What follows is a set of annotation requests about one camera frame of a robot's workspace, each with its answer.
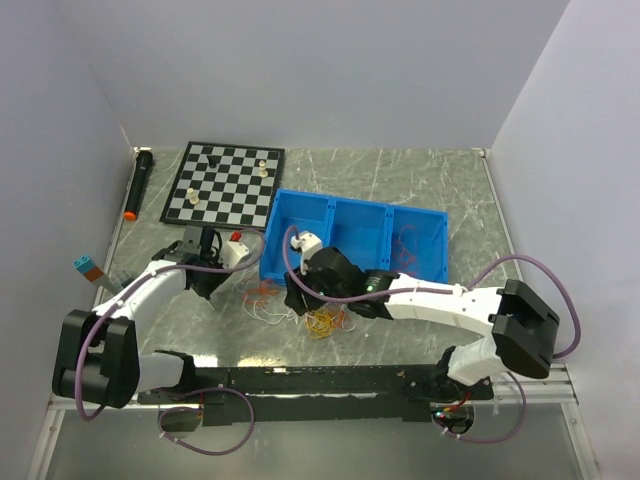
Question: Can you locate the white cable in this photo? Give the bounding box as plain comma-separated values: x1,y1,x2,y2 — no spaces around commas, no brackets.
234,279,357,334

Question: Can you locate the red orange cable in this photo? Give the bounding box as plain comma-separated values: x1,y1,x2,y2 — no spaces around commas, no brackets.
390,224,426,275

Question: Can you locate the blue three-compartment bin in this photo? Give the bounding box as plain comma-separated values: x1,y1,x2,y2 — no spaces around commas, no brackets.
259,189,449,285

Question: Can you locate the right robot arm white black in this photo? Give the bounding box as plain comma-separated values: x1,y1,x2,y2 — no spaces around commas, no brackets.
285,244,559,399

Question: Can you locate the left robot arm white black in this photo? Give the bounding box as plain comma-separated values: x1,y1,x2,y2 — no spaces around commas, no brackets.
52,227,229,408

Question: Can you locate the white chess piece lower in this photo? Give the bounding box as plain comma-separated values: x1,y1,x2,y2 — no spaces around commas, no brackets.
187,188,200,206

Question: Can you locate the white chess piece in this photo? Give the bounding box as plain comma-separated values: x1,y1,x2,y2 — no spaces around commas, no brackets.
259,160,269,178
187,188,200,206

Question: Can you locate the black white chessboard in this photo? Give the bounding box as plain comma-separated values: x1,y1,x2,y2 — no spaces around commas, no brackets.
160,141,285,230

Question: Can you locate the white chess piece upper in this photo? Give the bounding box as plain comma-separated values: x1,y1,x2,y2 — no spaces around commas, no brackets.
259,160,269,178

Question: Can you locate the black chess piece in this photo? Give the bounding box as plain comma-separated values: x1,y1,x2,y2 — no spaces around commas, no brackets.
207,155,219,168

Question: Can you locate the blue brown toy block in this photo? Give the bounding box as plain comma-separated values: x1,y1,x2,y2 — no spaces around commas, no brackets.
73,255,108,286

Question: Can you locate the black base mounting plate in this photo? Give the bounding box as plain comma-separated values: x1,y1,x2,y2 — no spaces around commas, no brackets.
138,364,494,426

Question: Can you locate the black marker orange cap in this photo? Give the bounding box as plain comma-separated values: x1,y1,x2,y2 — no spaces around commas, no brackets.
123,150,154,222

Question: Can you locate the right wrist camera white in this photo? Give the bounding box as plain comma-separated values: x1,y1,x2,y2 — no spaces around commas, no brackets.
290,231,323,264

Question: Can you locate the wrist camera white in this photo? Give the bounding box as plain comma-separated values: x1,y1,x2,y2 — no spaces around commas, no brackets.
219,240,251,269
290,231,323,264

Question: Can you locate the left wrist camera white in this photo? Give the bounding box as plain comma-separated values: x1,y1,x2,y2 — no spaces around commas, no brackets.
219,240,251,269

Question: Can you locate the yellow cable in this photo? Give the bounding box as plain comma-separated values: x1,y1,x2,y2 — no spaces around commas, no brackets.
304,309,336,340

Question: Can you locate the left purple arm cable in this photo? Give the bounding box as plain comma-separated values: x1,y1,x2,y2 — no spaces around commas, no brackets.
73,228,266,421

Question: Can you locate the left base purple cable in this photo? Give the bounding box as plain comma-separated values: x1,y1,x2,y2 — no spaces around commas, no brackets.
157,387,255,456

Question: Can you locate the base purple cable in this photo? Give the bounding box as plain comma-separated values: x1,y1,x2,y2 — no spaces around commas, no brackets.
157,387,255,456
434,372,529,446

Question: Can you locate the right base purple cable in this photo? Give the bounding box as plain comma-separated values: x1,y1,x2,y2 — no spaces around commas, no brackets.
434,372,529,446

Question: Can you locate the aluminium frame rail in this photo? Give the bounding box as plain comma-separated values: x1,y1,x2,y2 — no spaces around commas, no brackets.
46,365,578,411

